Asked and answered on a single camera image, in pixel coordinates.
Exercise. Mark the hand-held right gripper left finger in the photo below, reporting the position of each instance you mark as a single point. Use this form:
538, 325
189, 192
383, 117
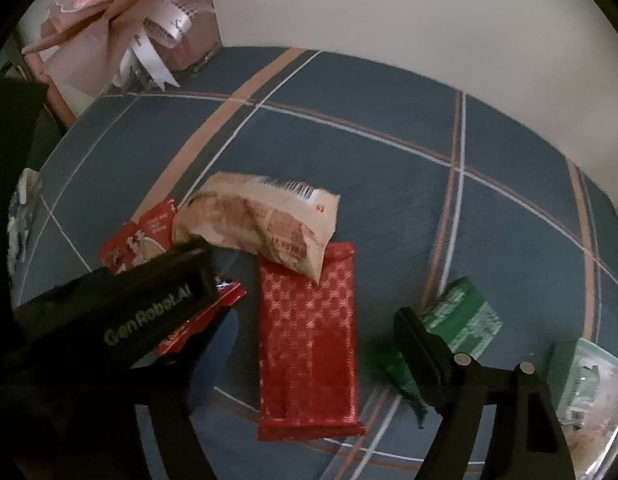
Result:
209, 360

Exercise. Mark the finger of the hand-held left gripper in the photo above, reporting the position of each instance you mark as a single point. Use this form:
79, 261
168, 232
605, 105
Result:
139, 315

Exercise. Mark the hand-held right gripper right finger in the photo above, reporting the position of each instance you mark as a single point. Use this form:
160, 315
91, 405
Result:
419, 350

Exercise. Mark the green snack packet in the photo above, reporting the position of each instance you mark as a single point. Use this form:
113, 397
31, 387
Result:
464, 320

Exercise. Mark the red cartoon snack packet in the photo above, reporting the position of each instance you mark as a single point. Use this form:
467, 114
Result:
139, 240

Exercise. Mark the white teal-rimmed tray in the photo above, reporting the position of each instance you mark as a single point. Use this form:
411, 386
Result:
564, 365

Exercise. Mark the red patterned snack packet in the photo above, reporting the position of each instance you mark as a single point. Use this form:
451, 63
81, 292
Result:
309, 340

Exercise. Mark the beige bread snack packet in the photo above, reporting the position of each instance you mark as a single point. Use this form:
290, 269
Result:
249, 220

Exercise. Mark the white plastic bag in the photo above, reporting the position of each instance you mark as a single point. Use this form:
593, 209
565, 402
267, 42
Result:
24, 210

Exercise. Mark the blue plaid bedsheet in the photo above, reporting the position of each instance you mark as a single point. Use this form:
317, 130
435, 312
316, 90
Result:
364, 160

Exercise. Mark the brown box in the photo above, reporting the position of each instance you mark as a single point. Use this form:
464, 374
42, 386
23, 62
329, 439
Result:
199, 40

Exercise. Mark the pink flower bouquet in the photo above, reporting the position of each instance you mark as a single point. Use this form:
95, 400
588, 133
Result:
114, 5

